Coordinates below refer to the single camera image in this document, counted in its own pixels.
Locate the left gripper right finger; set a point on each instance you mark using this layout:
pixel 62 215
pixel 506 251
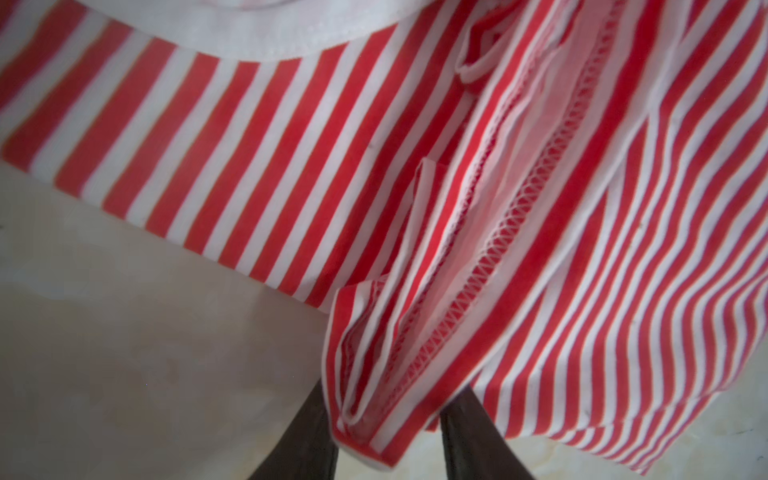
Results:
pixel 473 448

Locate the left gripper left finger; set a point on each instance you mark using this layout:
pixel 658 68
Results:
pixel 306 450

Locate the red white striped tank top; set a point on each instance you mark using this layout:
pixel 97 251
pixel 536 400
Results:
pixel 560 204

